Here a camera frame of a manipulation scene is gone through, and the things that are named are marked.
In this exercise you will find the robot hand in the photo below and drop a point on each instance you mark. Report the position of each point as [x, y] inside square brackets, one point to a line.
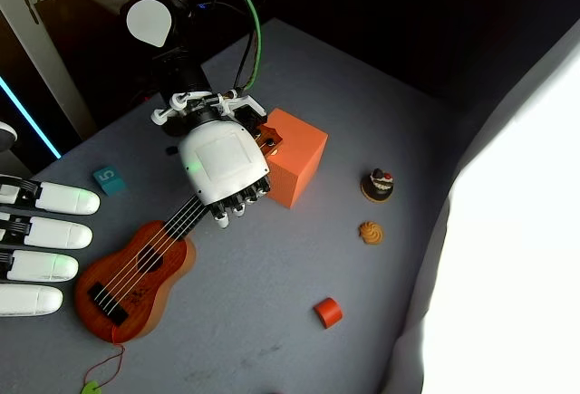
[222, 158]
[59, 235]

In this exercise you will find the small brown ukulele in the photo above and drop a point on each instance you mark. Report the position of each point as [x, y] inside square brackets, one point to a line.
[136, 285]

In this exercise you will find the blue number five block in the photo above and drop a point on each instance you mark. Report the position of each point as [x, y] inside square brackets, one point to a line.
[109, 181]

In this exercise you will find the large orange block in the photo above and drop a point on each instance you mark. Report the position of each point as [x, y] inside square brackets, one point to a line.
[299, 158]

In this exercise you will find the cyan light strip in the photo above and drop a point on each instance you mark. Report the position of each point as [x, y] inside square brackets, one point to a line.
[31, 119]

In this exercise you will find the grey table cloth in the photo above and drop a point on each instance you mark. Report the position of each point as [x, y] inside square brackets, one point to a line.
[272, 299]

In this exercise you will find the chocolate toy cake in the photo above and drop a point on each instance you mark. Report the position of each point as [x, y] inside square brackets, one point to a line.
[377, 185]

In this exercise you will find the swirled toy cookie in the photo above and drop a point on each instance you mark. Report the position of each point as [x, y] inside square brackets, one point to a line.
[371, 233]

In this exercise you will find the orange half-cylinder block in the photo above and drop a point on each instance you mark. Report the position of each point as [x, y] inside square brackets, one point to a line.
[328, 312]

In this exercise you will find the black backdrop curtain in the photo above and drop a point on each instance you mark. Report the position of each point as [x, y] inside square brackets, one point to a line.
[408, 13]

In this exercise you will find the white backdrop sheet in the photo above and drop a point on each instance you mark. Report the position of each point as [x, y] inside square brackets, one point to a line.
[521, 253]

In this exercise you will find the white door frame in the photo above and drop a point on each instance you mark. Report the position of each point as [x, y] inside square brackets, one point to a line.
[45, 59]

